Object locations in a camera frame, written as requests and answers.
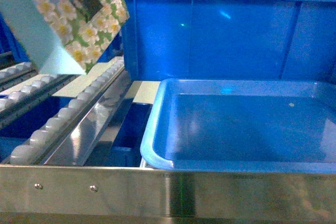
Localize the stainless steel front rail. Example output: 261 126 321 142
1 165 335 223

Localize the large blue plastic bin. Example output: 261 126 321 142
122 0 335 83

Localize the light blue plastic tray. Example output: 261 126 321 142
140 79 335 174

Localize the white daisy gift bag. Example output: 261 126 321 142
1 0 129 74

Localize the white roller conveyor track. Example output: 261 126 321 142
3 57 124 165

